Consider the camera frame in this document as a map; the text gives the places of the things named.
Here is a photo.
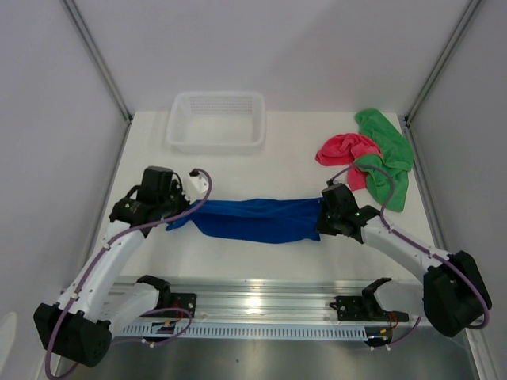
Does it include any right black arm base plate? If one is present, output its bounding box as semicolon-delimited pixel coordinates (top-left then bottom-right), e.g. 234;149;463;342
329;277;409;322

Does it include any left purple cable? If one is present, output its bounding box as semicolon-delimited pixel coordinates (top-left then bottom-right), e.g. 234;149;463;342
44;168;213;379

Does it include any white slotted cable duct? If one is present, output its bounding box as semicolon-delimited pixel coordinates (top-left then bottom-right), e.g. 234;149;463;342
118;321;368;341

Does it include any aluminium corner post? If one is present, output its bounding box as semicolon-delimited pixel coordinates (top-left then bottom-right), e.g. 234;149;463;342
60;0;133;125
403;0;486;127

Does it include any green towel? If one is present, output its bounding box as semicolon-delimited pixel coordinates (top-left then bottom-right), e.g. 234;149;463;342
355;108;414;212

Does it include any left aluminium corner post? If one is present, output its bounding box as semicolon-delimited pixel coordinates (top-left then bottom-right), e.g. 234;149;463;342
60;0;133;125

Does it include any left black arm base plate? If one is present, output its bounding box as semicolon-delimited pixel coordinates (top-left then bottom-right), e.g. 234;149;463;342
151;293;197;319

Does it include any pink towel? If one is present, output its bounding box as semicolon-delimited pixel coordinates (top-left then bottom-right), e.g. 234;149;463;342
315;133;383;166

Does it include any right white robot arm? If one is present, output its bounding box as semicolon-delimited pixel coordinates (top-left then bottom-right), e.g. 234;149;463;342
317;183;492;337

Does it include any white plastic basket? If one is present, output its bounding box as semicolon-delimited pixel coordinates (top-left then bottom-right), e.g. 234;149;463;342
166;91;266;155

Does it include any right aluminium corner post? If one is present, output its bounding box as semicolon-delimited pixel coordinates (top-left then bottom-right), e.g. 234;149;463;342
403;0;486;127

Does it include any blue towel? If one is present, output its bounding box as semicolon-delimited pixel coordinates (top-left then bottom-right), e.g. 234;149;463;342
166;198;321;244

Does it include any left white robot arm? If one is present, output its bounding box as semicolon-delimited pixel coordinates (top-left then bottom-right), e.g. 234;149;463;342
33;166;189;367

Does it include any aluminium rail frame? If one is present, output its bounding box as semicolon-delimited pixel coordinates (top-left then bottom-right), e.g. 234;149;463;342
53;276;485;328

